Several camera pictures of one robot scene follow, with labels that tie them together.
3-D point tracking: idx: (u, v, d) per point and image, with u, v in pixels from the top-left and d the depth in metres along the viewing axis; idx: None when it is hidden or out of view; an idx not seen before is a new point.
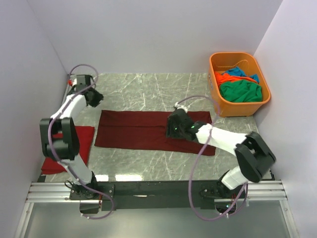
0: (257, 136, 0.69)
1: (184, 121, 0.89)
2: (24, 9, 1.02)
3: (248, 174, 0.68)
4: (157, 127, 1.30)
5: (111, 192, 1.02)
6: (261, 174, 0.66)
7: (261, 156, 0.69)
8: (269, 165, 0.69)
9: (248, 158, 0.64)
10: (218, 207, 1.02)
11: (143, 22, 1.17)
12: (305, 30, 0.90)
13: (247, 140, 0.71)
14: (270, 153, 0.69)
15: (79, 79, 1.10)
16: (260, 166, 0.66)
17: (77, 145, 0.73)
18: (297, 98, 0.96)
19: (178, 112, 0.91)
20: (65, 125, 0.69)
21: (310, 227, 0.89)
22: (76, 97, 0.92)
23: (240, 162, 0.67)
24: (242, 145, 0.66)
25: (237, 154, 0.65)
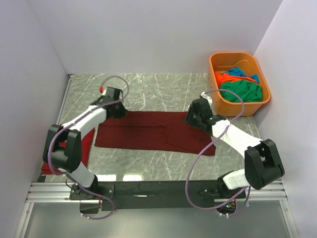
0: (273, 145, 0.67)
1: (204, 111, 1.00)
2: (24, 9, 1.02)
3: (252, 179, 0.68)
4: (157, 127, 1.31)
5: (111, 193, 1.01)
6: (265, 183, 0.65)
7: (270, 166, 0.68)
8: (276, 177, 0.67)
9: (255, 162, 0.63)
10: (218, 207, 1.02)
11: (143, 22, 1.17)
12: (305, 30, 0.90)
13: (261, 147, 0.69)
14: (280, 165, 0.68)
15: (108, 91, 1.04)
16: (267, 175, 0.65)
17: (77, 159, 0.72)
18: (296, 98, 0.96)
19: (200, 102, 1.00)
20: (70, 138, 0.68)
21: (310, 227, 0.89)
22: (96, 110, 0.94)
23: (247, 164, 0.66)
24: (254, 148, 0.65)
25: (247, 156, 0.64)
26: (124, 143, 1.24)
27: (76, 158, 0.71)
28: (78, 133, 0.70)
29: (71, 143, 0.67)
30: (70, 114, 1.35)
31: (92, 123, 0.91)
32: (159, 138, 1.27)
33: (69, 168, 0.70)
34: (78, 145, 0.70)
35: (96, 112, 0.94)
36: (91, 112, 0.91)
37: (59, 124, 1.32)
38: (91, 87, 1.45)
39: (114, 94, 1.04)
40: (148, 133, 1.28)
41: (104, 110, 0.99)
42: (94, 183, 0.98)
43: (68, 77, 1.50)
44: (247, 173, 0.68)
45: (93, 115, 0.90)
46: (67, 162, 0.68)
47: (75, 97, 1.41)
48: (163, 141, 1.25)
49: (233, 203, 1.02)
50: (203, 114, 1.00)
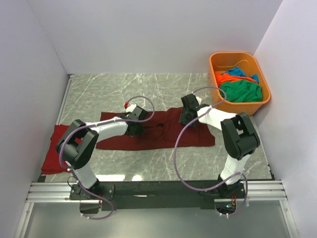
0: (245, 116, 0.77)
1: (191, 103, 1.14)
2: (24, 9, 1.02)
3: (231, 148, 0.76)
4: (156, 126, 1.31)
5: (111, 192, 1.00)
6: (242, 148, 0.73)
7: (245, 136, 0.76)
8: (252, 145, 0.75)
9: (230, 129, 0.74)
10: (218, 207, 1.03)
11: (143, 22, 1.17)
12: (305, 30, 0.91)
13: (237, 120, 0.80)
14: (255, 134, 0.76)
15: (136, 109, 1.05)
16: (243, 145, 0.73)
17: (85, 158, 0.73)
18: (296, 98, 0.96)
19: (188, 95, 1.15)
20: (87, 137, 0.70)
21: (310, 228, 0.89)
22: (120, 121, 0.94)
23: (225, 133, 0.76)
24: (229, 119, 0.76)
25: (223, 126, 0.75)
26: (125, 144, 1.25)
27: (84, 159, 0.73)
28: (96, 135, 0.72)
29: (87, 141, 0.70)
30: (70, 114, 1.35)
31: (112, 131, 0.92)
32: (158, 135, 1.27)
33: (74, 164, 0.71)
34: (92, 146, 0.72)
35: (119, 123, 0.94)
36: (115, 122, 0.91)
37: (59, 123, 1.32)
38: (91, 87, 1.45)
39: (140, 113, 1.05)
40: (148, 132, 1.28)
41: (126, 125, 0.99)
42: (93, 186, 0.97)
43: (68, 77, 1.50)
44: (227, 143, 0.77)
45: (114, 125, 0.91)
46: (75, 158, 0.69)
47: (75, 97, 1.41)
48: (164, 139, 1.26)
49: (233, 203, 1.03)
50: (190, 105, 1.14)
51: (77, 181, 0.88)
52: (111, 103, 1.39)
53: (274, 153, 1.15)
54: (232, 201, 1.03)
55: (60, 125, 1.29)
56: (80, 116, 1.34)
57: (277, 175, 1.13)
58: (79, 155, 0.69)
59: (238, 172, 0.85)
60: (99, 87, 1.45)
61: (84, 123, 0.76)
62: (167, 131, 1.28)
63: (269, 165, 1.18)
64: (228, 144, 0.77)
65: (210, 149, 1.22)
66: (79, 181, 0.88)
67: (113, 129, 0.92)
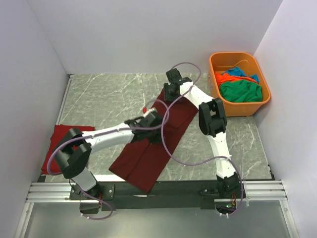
0: (220, 102, 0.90)
1: (175, 77, 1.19)
2: (24, 9, 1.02)
3: (204, 127, 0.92)
4: None
5: (111, 192, 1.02)
6: (212, 129, 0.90)
7: (216, 117, 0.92)
8: (221, 125, 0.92)
9: (205, 112, 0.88)
10: (218, 207, 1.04)
11: (143, 22, 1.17)
12: (305, 30, 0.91)
13: (212, 104, 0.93)
14: (224, 117, 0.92)
15: (149, 115, 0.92)
16: (213, 125, 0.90)
17: (77, 169, 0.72)
18: (296, 98, 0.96)
19: (171, 70, 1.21)
20: (79, 149, 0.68)
21: (310, 228, 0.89)
22: (126, 131, 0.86)
23: (200, 115, 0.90)
24: (206, 104, 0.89)
25: (200, 109, 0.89)
26: (145, 170, 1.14)
27: (76, 170, 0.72)
28: (89, 149, 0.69)
29: (77, 154, 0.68)
30: (70, 114, 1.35)
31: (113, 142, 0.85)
32: (170, 131, 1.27)
33: (64, 174, 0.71)
34: (84, 159, 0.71)
35: (123, 133, 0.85)
36: (118, 131, 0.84)
37: (59, 124, 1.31)
38: (91, 87, 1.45)
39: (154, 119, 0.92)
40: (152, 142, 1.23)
41: (132, 134, 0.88)
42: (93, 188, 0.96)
43: (68, 77, 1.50)
44: (201, 122, 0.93)
45: (117, 136, 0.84)
46: (65, 169, 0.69)
47: (75, 97, 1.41)
48: (175, 130, 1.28)
49: (234, 203, 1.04)
50: (174, 79, 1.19)
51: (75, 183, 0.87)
52: (111, 103, 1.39)
53: (275, 153, 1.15)
54: (232, 200, 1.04)
55: (59, 125, 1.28)
56: (80, 116, 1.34)
57: (277, 175, 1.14)
58: (68, 167, 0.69)
59: (224, 156, 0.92)
60: (99, 87, 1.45)
61: (80, 133, 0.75)
62: (169, 120, 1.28)
63: (269, 165, 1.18)
64: (202, 123, 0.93)
65: (210, 149, 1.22)
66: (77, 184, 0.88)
67: (114, 139, 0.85)
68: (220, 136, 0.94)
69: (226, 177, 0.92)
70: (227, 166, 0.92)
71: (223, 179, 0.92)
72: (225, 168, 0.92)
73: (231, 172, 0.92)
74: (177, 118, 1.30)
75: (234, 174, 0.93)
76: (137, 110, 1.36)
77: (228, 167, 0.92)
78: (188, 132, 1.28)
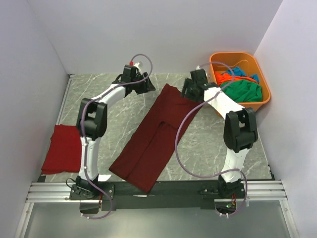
0: (252, 113, 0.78)
1: (200, 80, 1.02)
2: (24, 9, 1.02)
3: (230, 141, 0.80)
4: (160, 125, 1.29)
5: (111, 192, 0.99)
6: (238, 143, 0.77)
7: (246, 131, 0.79)
8: (249, 141, 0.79)
9: (233, 122, 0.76)
10: (218, 207, 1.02)
11: (143, 22, 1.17)
12: (305, 31, 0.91)
13: (241, 114, 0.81)
14: (254, 131, 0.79)
15: (125, 70, 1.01)
16: (241, 139, 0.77)
17: (104, 127, 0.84)
18: (296, 97, 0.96)
19: (198, 70, 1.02)
20: (99, 109, 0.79)
21: (311, 228, 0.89)
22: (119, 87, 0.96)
23: (227, 125, 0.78)
24: (234, 113, 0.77)
25: (227, 118, 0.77)
26: (144, 170, 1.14)
27: (103, 128, 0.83)
28: (106, 106, 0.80)
29: (99, 114, 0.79)
30: (70, 114, 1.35)
31: (114, 98, 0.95)
32: (170, 131, 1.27)
33: (97, 134, 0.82)
34: (106, 115, 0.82)
35: (118, 89, 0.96)
36: (114, 89, 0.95)
37: (59, 123, 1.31)
38: (91, 87, 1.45)
39: (131, 73, 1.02)
40: (153, 142, 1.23)
41: (124, 89, 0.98)
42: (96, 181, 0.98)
43: (68, 77, 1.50)
44: (226, 135, 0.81)
45: (115, 93, 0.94)
46: (95, 130, 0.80)
47: (75, 97, 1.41)
48: (175, 130, 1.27)
49: (233, 203, 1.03)
50: (199, 82, 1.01)
51: (84, 167, 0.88)
52: None
53: (275, 153, 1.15)
54: (232, 201, 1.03)
55: (59, 125, 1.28)
56: None
57: (277, 175, 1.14)
58: (98, 127, 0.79)
59: (237, 169, 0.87)
60: (99, 87, 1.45)
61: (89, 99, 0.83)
62: (169, 120, 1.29)
63: (269, 165, 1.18)
64: (227, 136, 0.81)
65: (211, 149, 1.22)
66: (85, 169, 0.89)
67: (114, 97, 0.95)
68: (243, 151, 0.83)
69: (229, 182, 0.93)
70: (234, 174, 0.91)
71: (226, 182, 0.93)
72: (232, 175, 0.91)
73: (237, 178, 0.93)
74: (177, 118, 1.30)
75: (237, 179, 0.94)
76: (137, 110, 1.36)
77: (235, 175, 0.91)
78: (188, 132, 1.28)
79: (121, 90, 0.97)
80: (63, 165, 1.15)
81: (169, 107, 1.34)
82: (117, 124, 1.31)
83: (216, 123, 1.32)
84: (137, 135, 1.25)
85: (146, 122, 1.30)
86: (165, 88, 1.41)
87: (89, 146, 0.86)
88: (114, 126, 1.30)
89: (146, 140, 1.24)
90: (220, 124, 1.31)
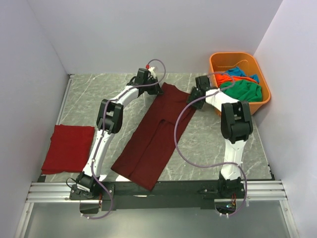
0: (245, 104, 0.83)
1: (203, 84, 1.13)
2: (24, 10, 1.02)
3: (226, 130, 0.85)
4: (160, 123, 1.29)
5: (111, 192, 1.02)
6: (234, 132, 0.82)
7: (241, 121, 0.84)
8: (244, 132, 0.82)
9: (228, 111, 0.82)
10: (218, 207, 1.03)
11: (143, 23, 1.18)
12: (305, 30, 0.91)
13: (237, 106, 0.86)
14: (249, 122, 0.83)
15: (139, 72, 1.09)
16: (236, 128, 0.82)
17: (120, 124, 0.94)
18: (296, 97, 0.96)
19: (202, 76, 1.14)
20: (117, 110, 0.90)
21: (311, 227, 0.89)
22: (133, 89, 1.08)
23: (223, 115, 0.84)
24: (229, 103, 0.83)
25: (222, 108, 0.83)
26: (146, 169, 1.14)
27: (120, 125, 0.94)
28: (122, 106, 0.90)
29: (117, 113, 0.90)
30: (70, 114, 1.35)
31: (129, 99, 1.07)
32: (169, 129, 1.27)
33: (114, 131, 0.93)
34: (122, 115, 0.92)
35: (132, 91, 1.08)
36: (128, 90, 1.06)
37: (59, 123, 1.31)
38: (91, 87, 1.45)
39: (144, 75, 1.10)
40: (153, 141, 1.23)
41: (137, 90, 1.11)
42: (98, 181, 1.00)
43: (68, 77, 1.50)
44: (223, 125, 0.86)
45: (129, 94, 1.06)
46: (112, 128, 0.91)
47: (75, 97, 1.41)
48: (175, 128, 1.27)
49: (233, 203, 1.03)
50: (202, 87, 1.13)
51: (92, 159, 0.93)
52: None
53: (275, 153, 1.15)
54: (232, 201, 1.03)
55: (59, 125, 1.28)
56: (81, 116, 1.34)
57: (277, 175, 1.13)
58: (115, 125, 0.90)
59: (235, 163, 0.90)
60: (99, 87, 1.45)
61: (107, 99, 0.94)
62: (169, 118, 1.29)
63: (269, 165, 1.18)
64: (224, 126, 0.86)
65: (211, 149, 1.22)
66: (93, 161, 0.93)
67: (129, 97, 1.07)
68: (239, 144, 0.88)
69: (228, 179, 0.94)
70: (233, 171, 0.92)
71: (225, 180, 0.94)
72: (231, 171, 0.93)
73: (237, 174, 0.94)
74: (176, 114, 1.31)
75: (237, 178, 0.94)
76: (137, 110, 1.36)
77: (234, 171, 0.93)
78: (188, 132, 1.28)
79: (134, 91, 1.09)
80: (64, 165, 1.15)
81: (168, 105, 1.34)
82: None
83: (216, 123, 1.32)
84: (137, 135, 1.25)
85: (146, 121, 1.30)
86: (162, 87, 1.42)
87: (103, 139, 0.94)
88: None
89: (146, 138, 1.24)
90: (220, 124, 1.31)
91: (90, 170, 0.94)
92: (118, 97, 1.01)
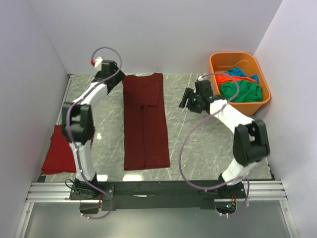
0: (262, 125, 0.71)
1: (205, 91, 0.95)
2: (24, 10, 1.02)
3: (239, 154, 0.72)
4: (140, 109, 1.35)
5: (111, 192, 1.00)
6: (250, 158, 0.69)
7: (257, 144, 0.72)
8: (261, 156, 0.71)
9: (243, 136, 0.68)
10: (218, 207, 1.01)
11: (143, 22, 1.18)
12: (305, 30, 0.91)
13: (251, 127, 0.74)
14: (267, 145, 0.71)
15: (103, 65, 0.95)
16: (252, 153, 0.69)
17: (91, 130, 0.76)
18: (296, 98, 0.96)
19: (202, 81, 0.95)
20: (82, 112, 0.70)
21: (310, 228, 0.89)
22: (100, 85, 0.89)
23: (237, 139, 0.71)
24: (243, 126, 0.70)
25: (236, 131, 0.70)
26: (153, 157, 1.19)
27: (90, 131, 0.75)
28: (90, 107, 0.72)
29: (85, 115, 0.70)
30: None
31: (97, 98, 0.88)
32: (151, 110, 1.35)
33: (85, 139, 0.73)
34: (91, 117, 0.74)
35: (99, 88, 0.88)
36: (95, 89, 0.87)
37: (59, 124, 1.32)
38: None
39: (109, 68, 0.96)
40: (144, 127, 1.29)
41: (106, 86, 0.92)
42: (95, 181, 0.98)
43: (68, 77, 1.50)
44: (236, 148, 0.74)
45: (97, 91, 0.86)
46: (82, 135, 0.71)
47: (75, 97, 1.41)
48: (155, 108, 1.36)
49: (234, 203, 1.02)
50: (204, 93, 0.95)
51: (80, 171, 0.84)
52: (111, 103, 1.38)
53: (275, 153, 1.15)
54: (232, 201, 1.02)
55: (59, 125, 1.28)
56: None
57: (277, 175, 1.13)
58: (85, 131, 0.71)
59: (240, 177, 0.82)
60: None
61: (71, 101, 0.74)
62: (146, 102, 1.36)
63: (269, 165, 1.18)
64: (237, 150, 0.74)
65: (210, 149, 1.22)
66: (81, 172, 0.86)
67: (97, 96, 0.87)
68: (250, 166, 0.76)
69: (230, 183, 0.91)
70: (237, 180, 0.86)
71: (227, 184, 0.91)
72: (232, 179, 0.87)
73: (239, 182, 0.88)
74: (151, 97, 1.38)
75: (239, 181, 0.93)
76: (117, 97, 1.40)
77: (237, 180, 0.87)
78: (188, 132, 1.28)
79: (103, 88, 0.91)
80: (64, 164, 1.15)
81: (138, 92, 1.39)
82: (116, 125, 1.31)
83: (216, 123, 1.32)
84: (132, 127, 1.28)
85: (128, 113, 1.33)
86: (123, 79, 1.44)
87: (80, 150, 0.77)
88: (114, 125, 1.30)
89: (139, 128, 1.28)
90: (220, 124, 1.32)
91: (81, 177, 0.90)
92: (84, 97, 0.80)
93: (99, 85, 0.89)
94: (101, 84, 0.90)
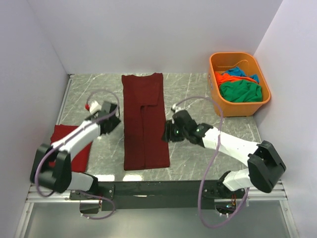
0: (270, 146, 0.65)
1: (188, 124, 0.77)
2: (24, 11, 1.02)
3: (259, 185, 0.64)
4: (141, 108, 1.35)
5: (111, 192, 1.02)
6: (274, 185, 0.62)
7: (272, 166, 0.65)
8: (280, 176, 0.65)
9: (261, 166, 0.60)
10: (218, 207, 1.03)
11: (143, 23, 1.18)
12: (305, 31, 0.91)
13: (258, 151, 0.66)
14: (281, 163, 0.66)
15: (104, 106, 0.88)
16: (273, 178, 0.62)
17: (67, 179, 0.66)
18: (297, 98, 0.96)
19: (181, 113, 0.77)
20: (58, 160, 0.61)
21: (310, 228, 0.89)
22: (91, 126, 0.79)
23: (253, 172, 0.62)
24: (254, 155, 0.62)
25: (251, 164, 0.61)
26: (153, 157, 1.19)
27: (65, 181, 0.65)
28: (68, 155, 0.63)
29: (59, 165, 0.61)
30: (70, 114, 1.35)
31: (84, 141, 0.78)
32: (151, 110, 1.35)
33: (56, 189, 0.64)
34: (68, 166, 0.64)
35: (91, 128, 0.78)
36: (85, 129, 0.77)
37: (59, 124, 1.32)
38: (92, 87, 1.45)
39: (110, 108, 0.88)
40: (144, 127, 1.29)
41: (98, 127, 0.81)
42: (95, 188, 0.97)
43: (68, 77, 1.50)
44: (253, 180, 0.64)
45: (86, 133, 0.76)
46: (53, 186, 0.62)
47: (75, 97, 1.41)
48: (155, 108, 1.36)
49: (234, 203, 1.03)
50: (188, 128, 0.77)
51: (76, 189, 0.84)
52: None
53: None
54: (232, 201, 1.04)
55: (59, 125, 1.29)
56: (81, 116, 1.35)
57: None
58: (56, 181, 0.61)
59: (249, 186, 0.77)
60: (99, 87, 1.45)
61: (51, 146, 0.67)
62: (146, 102, 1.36)
63: None
64: (255, 182, 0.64)
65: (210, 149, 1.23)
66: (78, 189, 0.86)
67: (85, 138, 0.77)
68: None
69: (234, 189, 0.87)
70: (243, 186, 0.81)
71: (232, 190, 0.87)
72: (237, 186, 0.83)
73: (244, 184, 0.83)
74: (151, 97, 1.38)
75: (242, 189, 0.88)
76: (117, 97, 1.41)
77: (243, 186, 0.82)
78: None
79: (95, 129, 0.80)
80: None
81: (138, 92, 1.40)
82: None
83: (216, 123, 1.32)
84: (132, 128, 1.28)
85: (128, 113, 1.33)
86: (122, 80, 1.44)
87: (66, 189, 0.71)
88: None
89: (138, 128, 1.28)
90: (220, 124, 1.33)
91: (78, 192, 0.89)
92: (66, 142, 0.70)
93: (90, 125, 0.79)
94: (92, 124, 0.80)
